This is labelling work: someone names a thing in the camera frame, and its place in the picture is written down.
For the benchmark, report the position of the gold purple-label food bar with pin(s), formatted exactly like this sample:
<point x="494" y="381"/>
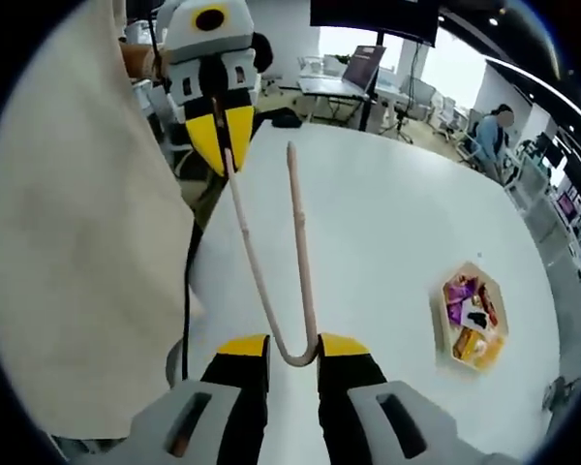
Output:
<point x="460" y="300"/>

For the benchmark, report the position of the yellow candy wrapper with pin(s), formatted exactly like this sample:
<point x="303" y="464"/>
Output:
<point x="479" y="346"/>

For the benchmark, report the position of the small black object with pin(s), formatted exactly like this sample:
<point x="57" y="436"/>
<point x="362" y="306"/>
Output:
<point x="286" y="121"/>

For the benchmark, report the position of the dark red food bar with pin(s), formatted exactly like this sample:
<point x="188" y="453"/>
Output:
<point x="491" y="305"/>

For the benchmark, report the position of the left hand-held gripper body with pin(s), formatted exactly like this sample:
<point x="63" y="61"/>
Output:
<point x="232" y="34"/>

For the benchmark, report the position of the black hanging display screen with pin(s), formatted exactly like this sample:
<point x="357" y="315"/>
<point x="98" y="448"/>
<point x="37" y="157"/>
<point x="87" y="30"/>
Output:
<point x="373" y="21"/>

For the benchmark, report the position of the large monitor on stand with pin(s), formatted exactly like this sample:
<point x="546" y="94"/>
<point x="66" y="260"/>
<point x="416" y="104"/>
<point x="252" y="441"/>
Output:
<point x="363" y="65"/>

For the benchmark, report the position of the grey crumpled object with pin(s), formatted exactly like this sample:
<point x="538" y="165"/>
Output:
<point x="564" y="394"/>

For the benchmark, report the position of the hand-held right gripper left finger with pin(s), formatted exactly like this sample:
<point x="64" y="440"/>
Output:
<point x="232" y="407"/>

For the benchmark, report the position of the black food packet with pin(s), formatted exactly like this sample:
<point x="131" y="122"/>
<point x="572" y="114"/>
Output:
<point x="478" y="319"/>

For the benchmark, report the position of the pink food tongs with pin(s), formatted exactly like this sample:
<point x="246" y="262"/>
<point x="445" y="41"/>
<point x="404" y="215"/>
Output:
<point x="302" y="242"/>

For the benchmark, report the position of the person in beige clothing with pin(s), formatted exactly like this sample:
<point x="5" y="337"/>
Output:
<point x="77" y="218"/>

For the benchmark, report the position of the white desk black legs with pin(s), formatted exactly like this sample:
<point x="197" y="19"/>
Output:
<point x="319" y="86"/>

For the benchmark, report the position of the cream hexagonal container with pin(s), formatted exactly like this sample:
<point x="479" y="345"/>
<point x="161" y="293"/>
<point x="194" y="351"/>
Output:
<point x="439" y="315"/>

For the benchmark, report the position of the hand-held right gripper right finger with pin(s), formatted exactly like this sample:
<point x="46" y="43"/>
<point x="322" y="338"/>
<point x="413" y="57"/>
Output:
<point x="348" y="407"/>

